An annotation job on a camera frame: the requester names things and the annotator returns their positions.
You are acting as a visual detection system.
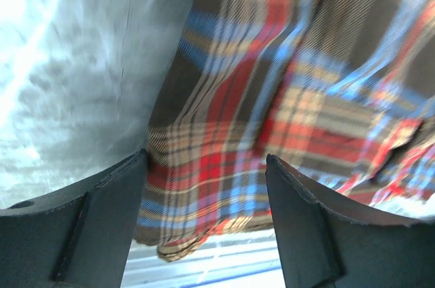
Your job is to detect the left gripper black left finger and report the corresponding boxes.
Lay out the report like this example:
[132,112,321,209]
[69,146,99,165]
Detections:
[1,150,147,287]

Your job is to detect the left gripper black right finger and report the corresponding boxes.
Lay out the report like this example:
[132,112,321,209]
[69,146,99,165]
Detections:
[266,155,434,287]

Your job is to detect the red plaid long sleeve shirt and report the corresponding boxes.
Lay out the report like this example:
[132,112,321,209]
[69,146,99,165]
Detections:
[134,0,434,262]

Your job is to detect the aluminium mounting rail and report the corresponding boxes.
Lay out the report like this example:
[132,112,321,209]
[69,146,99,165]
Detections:
[121,229,285,288]

